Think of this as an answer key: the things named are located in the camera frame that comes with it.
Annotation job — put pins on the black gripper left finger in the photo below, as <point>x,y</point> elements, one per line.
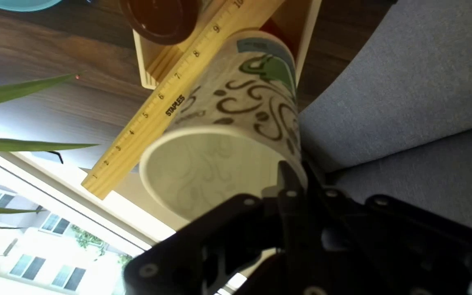
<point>230,240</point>

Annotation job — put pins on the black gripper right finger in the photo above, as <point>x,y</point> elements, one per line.
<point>389,246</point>

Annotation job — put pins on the glass cup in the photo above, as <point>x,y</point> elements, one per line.
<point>230,108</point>

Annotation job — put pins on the pale wooden box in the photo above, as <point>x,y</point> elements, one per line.
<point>148,59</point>

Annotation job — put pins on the wooden ruler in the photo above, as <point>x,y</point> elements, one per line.
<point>154,117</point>

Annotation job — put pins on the dark grey sofa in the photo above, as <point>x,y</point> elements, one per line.
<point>410,82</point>

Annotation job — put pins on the glass jar with brown lid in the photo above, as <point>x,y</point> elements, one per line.
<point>159,18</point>

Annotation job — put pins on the green spiky plant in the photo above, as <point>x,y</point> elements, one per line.
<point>7,90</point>

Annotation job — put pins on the blue bowl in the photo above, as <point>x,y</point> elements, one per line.
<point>17,4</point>

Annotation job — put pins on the window frame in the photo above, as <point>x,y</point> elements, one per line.
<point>82,202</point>

